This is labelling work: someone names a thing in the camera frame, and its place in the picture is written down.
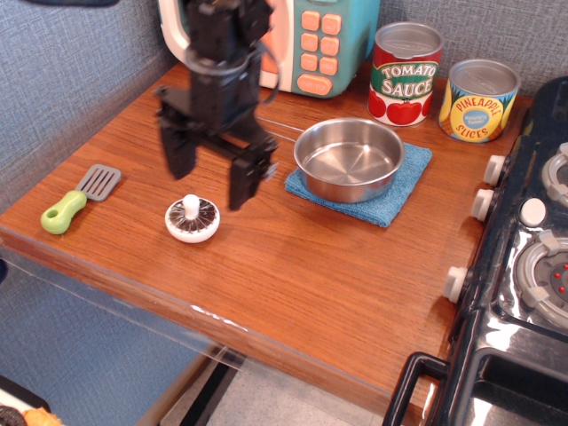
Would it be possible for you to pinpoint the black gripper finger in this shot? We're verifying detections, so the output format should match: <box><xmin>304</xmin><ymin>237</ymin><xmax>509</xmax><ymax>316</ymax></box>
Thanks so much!
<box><xmin>229</xmin><ymin>155</ymin><xmax>266</xmax><ymax>211</ymax></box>
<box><xmin>161</xmin><ymin>124</ymin><xmax>197</xmax><ymax>179</ymax></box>

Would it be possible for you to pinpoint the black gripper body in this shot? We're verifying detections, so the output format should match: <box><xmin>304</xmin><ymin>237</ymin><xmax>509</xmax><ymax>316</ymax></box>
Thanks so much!
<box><xmin>155</xmin><ymin>67</ymin><xmax>277</xmax><ymax>180</ymax></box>

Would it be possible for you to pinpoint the white toy mushroom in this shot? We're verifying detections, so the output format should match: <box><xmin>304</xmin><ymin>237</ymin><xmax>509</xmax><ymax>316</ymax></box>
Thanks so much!
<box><xmin>164</xmin><ymin>194</ymin><xmax>221</xmax><ymax>244</ymax></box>

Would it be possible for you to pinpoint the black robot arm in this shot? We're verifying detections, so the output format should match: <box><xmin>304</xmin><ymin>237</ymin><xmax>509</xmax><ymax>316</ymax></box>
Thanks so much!
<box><xmin>156</xmin><ymin>1</ymin><xmax>277</xmax><ymax>210</ymax></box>

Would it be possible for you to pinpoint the toy microwave teal and white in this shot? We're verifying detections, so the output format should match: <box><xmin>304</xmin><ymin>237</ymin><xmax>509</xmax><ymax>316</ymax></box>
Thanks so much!
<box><xmin>157</xmin><ymin>0</ymin><xmax>382</xmax><ymax>99</ymax></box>

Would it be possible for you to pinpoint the blue cloth mat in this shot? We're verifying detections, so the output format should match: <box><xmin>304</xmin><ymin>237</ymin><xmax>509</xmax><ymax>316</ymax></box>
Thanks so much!
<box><xmin>285</xmin><ymin>143</ymin><xmax>432</xmax><ymax>228</ymax></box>

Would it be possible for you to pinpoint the tomato sauce can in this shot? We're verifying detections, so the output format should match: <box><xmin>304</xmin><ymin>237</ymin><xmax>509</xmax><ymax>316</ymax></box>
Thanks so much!
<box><xmin>367</xmin><ymin>21</ymin><xmax>445</xmax><ymax>127</ymax></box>

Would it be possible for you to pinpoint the grey stove knob lower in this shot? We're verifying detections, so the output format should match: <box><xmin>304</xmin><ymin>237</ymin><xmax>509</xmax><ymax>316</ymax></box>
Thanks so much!
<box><xmin>443</xmin><ymin>266</ymin><xmax>469</xmax><ymax>304</ymax></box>

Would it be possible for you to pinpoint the grey stove knob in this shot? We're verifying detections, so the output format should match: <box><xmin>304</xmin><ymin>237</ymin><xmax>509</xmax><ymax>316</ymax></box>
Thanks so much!
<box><xmin>470</xmin><ymin>189</ymin><xmax>494</xmax><ymax>222</ymax></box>
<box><xmin>443</xmin><ymin>266</ymin><xmax>469</xmax><ymax>304</ymax></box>
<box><xmin>484</xmin><ymin>155</ymin><xmax>506</xmax><ymax>186</ymax></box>

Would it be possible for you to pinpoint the grey stove knob middle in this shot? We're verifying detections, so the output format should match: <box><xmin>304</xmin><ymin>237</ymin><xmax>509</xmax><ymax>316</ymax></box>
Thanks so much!
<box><xmin>470</xmin><ymin>189</ymin><xmax>494</xmax><ymax>222</ymax></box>

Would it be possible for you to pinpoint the grey stove knob upper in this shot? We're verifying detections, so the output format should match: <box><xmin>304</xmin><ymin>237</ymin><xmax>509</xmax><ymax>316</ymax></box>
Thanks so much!
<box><xmin>484</xmin><ymin>155</ymin><xmax>506</xmax><ymax>186</ymax></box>

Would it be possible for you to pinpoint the pineapple slices can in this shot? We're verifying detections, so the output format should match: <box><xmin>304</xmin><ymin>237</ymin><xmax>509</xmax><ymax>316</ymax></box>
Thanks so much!
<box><xmin>438</xmin><ymin>59</ymin><xmax>521</xmax><ymax>144</ymax></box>

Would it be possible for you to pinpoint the orange furry object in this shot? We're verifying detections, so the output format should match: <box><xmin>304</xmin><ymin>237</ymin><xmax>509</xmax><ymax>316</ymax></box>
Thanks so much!
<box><xmin>1</xmin><ymin>406</ymin><xmax>63</xmax><ymax>426</ymax></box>

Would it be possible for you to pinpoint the black toy stove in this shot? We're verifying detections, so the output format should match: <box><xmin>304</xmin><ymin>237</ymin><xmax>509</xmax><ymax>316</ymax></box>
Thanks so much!
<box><xmin>383</xmin><ymin>77</ymin><xmax>567</xmax><ymax>425</ymax></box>

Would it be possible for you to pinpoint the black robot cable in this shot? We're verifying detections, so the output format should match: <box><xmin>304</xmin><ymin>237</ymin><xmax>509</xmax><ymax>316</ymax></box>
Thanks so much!
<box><xmin>256</xmin><ymin>39</ymin><xmax>282</xmax><ymax>106</ymax></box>

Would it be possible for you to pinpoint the green handled grey spatula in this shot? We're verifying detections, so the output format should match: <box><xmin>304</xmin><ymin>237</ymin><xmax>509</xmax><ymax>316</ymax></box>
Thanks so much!
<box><xmin>40</xmin><ymin>164</ymin><xmax>122</xmax><ymax>235</ymax></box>

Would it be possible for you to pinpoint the steel pot with wire handle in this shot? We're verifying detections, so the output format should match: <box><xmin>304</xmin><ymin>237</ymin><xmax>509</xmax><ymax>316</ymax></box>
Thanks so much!
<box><xmin>264</xmin><ymin>117</ymin><xmax>406</xmax><ymax>204</ymax></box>

